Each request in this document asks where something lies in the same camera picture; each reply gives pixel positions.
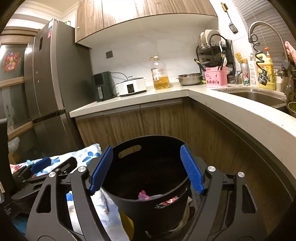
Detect stainless steel bowl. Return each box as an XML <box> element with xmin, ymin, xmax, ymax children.
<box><xmin>178</xmin><ymin>73</ymin><xmax>203</xmax><ymax>86</ymax></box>

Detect window blinds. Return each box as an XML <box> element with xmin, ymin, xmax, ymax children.
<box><xmin>235</xmin><ymin>0</ymin><xmax>295</xmax><ymax>69</ymax></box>

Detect dark grey refrigerator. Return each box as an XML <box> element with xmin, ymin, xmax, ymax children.
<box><xmin>24</xmin><ymin>19</ymin><xmax>95</xmax><ymax>156</ymax></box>

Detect black plastic trash bin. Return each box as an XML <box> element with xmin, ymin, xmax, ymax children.
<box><xmin>88</xmin><ymin>135</ymin><xmax>198</xmax><ymax>240</ymax></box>

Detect white spray bottle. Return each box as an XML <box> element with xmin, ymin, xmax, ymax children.
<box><xmin>248</xmin><ymin>54</ymin><xmax>258</xmax><ymax>87</ymax></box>

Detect white slow cooker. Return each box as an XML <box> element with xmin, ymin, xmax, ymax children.
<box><xmin>116</xmin><ymin>78</ymin><xmax>147</xmax><ymax>97</ymax></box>

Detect floral blue white tablecloth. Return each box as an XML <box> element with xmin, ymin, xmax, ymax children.
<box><xmin>9</xmin><ymin>143</ymin><xmax>130</xmax><ymax>241</ymax></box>

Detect wooden glass door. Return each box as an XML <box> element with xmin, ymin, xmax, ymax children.
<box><xmin>1</xmin><ymin>27</ymin><xmax>38</xmax><ymax>164</ymax></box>

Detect pink utensil basket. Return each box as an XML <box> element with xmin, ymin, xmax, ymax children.
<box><xmin>204</xmin><ymin>67</ymin><xmax>228</xmax><ymax>88</ymax></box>

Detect cooking oil bottle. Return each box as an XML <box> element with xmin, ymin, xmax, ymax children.
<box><xmin>149</xmin><ymin>55</ymin><xmax>170</xmax><ymax>90</ymax></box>

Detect black dish rack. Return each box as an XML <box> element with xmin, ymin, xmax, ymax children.
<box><xmin>196</xmin><ymin>29</ymin><xmax>236</xmax><ymax>80</ymax></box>

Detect yellow detergent bottle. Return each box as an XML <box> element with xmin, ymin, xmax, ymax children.
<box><xmin>257</xmin><ymin>47</ymin><xmax>275</xmax><ymax>90</ymax></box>

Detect black air fryer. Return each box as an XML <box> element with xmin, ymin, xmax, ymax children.
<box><xmin>91</xmin><ymin>71</ymin><xmax>115</xmax><ymax>102</ymax></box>

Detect wooden lower cabinet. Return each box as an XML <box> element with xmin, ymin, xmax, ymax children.
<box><xmin>75</xmin><ymin>97</ymin><xmax>295</xmax><ymax>233</ymax></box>

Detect red white snack wrapper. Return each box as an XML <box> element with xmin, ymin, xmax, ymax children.
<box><xmin>157</xmin><ymin>196</ymin><xmax>178</xmax><ymax>207</ymax></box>

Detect stainless steel sink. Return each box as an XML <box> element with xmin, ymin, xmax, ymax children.
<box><xmin>215</xmin><ymin>87</ymin><xmax>288</xmax><ymax>114</ymax></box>

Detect wooden upper cabinet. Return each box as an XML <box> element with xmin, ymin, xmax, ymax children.
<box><xmin>75</xmin><ymin>1</ymin><xmax>217</xmax><ymax>47</ymax></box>

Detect chrome kitchen faucet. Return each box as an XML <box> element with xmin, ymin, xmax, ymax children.
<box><xmin>248</xmin><ymin>21</ymin><xmax>293</xmax><ymax>97</ymax></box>

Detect hanging metal spatula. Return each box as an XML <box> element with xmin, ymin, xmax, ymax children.
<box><xmin>221</xmin><ymin>2</ymin><xmax>238</xmax><ymax>34</ymax></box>

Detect wooden cabinet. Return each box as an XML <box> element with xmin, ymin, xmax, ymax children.
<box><xmin>75</xmin><ymin>97</ymin><xmax>295</xmax><ymax>233</ymax></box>
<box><xmin>75</xmin><ymin>1</ymin><xmax>217</xmax><ymax>47</ymax></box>

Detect pink plastic bag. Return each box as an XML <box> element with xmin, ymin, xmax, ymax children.
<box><xmin>138</xmin><ymin>190</ymin><xmax>151</xmax><ymax>200</ymax></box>

